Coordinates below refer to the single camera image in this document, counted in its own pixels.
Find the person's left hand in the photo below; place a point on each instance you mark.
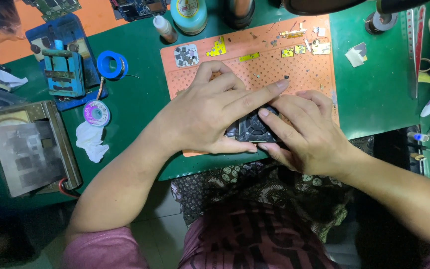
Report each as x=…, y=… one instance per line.
x=196, y=119

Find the person's right hand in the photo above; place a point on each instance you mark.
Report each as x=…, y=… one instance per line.
x=312, y=142

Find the black device with fan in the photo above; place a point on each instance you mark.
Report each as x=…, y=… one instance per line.
x=254, y=130

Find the person's patterned sarong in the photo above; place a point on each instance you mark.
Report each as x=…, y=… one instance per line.
x=267, y=186

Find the green work mat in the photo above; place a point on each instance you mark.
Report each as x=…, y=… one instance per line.
x=136, y=97

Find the small tray of chips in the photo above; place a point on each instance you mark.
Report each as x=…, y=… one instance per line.
x=186, y=55

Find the orange perforated silicone mat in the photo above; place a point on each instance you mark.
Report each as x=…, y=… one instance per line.
x=293, y=74

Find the yellow stepped metal shield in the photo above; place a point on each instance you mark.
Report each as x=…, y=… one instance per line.
x=218, y=48

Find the yellow narrow metal strip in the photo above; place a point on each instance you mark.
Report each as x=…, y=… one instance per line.
x=249, y=57

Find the small yellow square shield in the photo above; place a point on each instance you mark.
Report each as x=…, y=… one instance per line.
x=300, y=49
x=287, y=52

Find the small white dropper bottle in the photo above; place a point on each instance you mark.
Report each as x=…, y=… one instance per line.
x=165, y=29

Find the white paper scrap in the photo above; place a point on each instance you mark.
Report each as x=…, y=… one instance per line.
x=356, y=56

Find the purple desoldering wick spool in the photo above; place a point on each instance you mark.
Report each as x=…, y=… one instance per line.
x=96, y=113

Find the teal round jar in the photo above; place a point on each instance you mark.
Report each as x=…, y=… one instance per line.
x=189, y=15

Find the white crumpled tissue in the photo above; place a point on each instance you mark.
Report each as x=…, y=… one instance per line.
x=91, y=144

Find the dark cylinder container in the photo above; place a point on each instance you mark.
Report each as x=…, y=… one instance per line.
x=240, y=13

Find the person's pink shirt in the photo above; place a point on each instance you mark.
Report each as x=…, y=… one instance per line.
x=245, y=243

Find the blue circuit board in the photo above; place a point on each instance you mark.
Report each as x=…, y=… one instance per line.
x=138, y=9

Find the blue repair platform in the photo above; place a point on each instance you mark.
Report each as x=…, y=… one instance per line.
x=88, y=48

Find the metal ruler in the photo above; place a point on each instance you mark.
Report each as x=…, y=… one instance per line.
x=413, y=52

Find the grey tape roll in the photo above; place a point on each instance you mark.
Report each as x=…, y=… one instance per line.
x=381, y=21

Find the blue metal board clamp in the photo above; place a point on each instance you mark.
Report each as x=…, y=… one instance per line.
x=64, y=73

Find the orange table mat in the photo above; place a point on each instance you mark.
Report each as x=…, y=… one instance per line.
x=99, y=17

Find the metal stencil box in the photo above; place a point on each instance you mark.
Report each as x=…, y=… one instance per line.
x=28, y=153

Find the green circuit board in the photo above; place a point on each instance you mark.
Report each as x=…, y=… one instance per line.
x=52, y=7

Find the gold metal shield frame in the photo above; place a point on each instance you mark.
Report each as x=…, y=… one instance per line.
x=321, y=47

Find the gold elongated metal bracket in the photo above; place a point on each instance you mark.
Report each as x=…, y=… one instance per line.
x=292, y=34

